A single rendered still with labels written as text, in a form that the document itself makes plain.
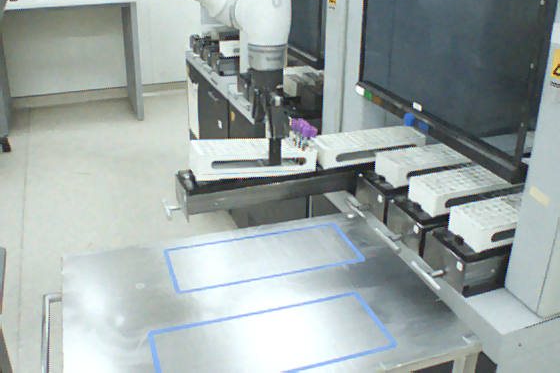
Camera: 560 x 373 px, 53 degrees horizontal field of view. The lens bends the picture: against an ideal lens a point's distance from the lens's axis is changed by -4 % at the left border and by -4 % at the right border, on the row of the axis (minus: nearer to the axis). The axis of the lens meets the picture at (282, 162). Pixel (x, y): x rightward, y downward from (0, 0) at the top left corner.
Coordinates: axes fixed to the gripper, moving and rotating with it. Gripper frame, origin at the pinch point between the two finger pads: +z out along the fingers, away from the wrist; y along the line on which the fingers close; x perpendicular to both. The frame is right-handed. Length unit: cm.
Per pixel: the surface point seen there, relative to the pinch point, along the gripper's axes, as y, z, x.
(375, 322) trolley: 62, 5, -5
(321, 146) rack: 2.2, 0.4, 13.6
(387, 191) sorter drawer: 21.0, 5.6, 21.8
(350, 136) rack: -2.5, 0.7, 24.1
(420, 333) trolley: 67, 5, 0
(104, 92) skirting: -350, 81, -14
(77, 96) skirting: -350, 82, -36
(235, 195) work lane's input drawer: 6.7, 7.8, -10.3
